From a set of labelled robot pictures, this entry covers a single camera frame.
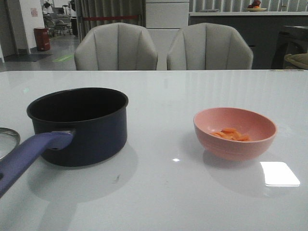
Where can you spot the pink plastic bowl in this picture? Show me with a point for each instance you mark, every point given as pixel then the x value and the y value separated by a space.
pixel 261 130

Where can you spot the orange ham slices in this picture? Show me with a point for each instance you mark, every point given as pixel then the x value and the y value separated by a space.
pixel 231 134

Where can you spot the glass pot lid blue knob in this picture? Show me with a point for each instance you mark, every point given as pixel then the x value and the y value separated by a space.
pixel 9 139

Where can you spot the left beige upholstered chair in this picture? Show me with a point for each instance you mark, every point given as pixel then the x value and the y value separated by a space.
pixel 116 47

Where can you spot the beige upholstered chair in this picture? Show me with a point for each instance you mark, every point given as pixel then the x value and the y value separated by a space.
pixel 116 47
pixel 208 46

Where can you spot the right beige upholstered chair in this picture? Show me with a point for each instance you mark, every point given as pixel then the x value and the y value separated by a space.
pixel 208 46

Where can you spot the white cabinet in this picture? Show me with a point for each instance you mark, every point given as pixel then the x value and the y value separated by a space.
pixel 163 18

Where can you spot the red trash bin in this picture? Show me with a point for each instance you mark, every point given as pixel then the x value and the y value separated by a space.
pixel 42 39

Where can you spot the grey counter sideboard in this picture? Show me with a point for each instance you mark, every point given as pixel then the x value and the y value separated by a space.
pixel 270 35

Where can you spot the fruit plate on counter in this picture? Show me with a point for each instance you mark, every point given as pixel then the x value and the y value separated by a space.
pixel 255 6

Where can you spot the olive cushion seat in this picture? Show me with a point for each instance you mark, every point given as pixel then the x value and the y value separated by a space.
pixel 296 61

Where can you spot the dark blue saucepan purple handle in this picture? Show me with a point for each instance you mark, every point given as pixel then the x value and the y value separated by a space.
pixel 73 128

